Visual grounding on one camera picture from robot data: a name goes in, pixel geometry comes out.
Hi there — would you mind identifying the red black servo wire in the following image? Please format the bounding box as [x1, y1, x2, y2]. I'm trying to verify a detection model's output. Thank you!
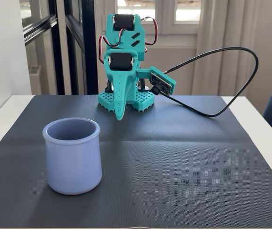
[98, 30, 124, 64]
[140, 16, 158, 47]

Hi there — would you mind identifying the dark grey textured mat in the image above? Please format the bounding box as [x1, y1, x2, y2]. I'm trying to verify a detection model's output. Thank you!
[0, 94, 272, 229]

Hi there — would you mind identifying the wrist camera teal mount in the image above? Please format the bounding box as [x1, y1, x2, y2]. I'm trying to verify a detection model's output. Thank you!
[149, 66, 177, 97]

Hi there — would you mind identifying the black camera cable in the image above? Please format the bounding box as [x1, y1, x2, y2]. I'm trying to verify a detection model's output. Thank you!
[163, 46, 260, 117]

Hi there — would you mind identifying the teal gripper black servo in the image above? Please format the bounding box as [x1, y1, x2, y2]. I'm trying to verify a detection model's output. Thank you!
[103, 49, 140, 121]

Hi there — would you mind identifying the beige curtain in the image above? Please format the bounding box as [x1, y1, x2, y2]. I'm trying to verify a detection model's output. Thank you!
[197, 0, 272, 96]

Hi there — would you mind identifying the white framed window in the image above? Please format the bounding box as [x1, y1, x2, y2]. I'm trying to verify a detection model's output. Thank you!
[97, 0, 203, 36]

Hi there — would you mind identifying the black framed glass door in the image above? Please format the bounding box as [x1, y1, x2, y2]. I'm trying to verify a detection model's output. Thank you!
[21, 0, 99, 95]

